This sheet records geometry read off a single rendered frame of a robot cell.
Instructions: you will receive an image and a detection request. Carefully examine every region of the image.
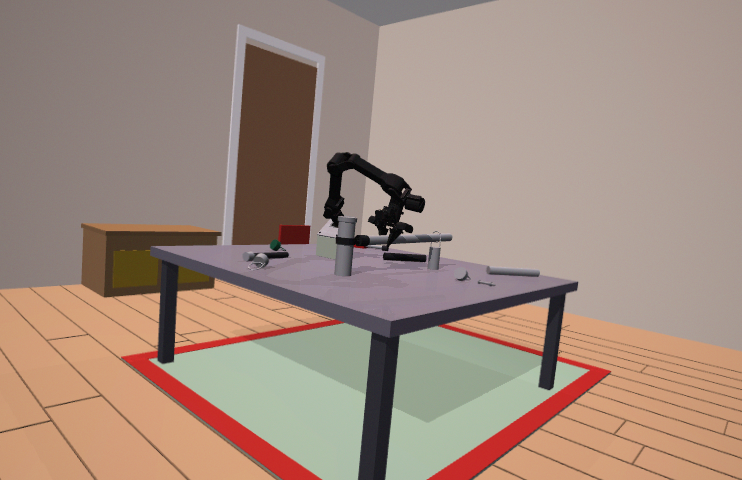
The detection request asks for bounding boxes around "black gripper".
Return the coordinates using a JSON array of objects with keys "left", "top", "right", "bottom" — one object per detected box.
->
[{"left": 368, "top": 205, "right": 413, "bottom": 247}]

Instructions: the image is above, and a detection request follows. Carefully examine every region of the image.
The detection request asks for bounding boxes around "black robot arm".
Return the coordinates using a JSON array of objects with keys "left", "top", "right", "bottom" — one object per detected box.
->
[{"left": 323, "top": 152, "right": 425, "bottom": 228}]

